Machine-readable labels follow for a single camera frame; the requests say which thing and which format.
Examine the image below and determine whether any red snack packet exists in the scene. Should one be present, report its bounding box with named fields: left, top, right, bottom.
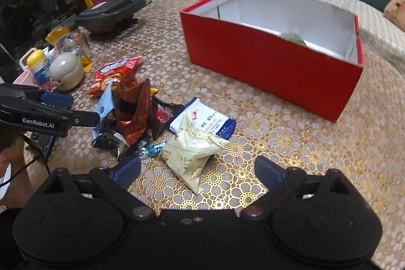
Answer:
left=87, top=56, right=143, bottom=96

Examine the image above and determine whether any dark brown snack packet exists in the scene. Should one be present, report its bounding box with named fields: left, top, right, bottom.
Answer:
left=149, top=96, right=186, bottom=141

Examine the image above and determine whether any yellow-capped bottle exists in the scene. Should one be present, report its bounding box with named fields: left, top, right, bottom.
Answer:
left=26, top=49, right=56, bottom=92

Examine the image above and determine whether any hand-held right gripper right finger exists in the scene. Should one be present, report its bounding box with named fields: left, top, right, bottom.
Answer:
left=240, top=155, right=358, bottom=220

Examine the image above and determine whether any pink container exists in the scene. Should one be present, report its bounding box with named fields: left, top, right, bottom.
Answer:
left=13, top=48, right=40, bottom=88

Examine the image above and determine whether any yellow wrapper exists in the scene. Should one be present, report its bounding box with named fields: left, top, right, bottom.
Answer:
left=79, top=55, right=93, bottom=74

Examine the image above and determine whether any yellow packet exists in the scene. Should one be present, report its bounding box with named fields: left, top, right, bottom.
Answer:
left=44, top=26, right=72, bottom=46

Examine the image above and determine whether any brown foil snack packet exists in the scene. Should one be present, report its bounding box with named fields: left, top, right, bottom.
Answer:
left=112, top=77, right=152, bottom=146

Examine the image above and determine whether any green snack packet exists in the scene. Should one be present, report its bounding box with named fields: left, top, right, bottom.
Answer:
left=280, top=32, right=308, bottom=47

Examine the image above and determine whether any teal wrapped candy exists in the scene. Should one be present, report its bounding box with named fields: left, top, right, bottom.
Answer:
left=136, top=140, right=167, bottom=158

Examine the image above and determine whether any beige round teapot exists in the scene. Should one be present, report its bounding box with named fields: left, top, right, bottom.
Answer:
left=49, top=52, right=84, bottom=92

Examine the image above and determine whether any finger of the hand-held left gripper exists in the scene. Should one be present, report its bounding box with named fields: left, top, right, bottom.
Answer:
left=68, top=110, right=101, bottom=128
left=41, top=92, right=75, bottom=108

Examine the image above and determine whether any light blue snack packet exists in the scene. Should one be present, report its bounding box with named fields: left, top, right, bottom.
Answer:
left=92, top=83, right=116, bottom=139

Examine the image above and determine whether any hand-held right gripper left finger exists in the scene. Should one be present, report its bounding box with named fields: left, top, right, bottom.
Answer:
left=38, top=157, right=155, bottom=221

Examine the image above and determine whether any white and blue snack packet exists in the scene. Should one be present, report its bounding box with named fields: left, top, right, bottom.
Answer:
left=169, top=97, right=237, bottom=140

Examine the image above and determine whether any black snack packet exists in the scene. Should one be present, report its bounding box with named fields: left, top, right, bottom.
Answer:
left=91, top=128, right=136, bottom=160

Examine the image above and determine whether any black plastic container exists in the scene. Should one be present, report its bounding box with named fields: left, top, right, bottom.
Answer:
left=74, top=0, right=148, bottom=35

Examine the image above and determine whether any cream snack packet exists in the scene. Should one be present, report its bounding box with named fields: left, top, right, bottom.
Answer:
left=160, top=110, right=230, bottom=195

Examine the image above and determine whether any brown bag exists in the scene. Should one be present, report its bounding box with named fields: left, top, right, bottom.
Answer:
left=383, top=0, right=405, bottom=30

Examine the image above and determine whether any red cardboard box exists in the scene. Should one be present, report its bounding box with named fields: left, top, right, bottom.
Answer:
left=180, top=0, right=364, bottom=123

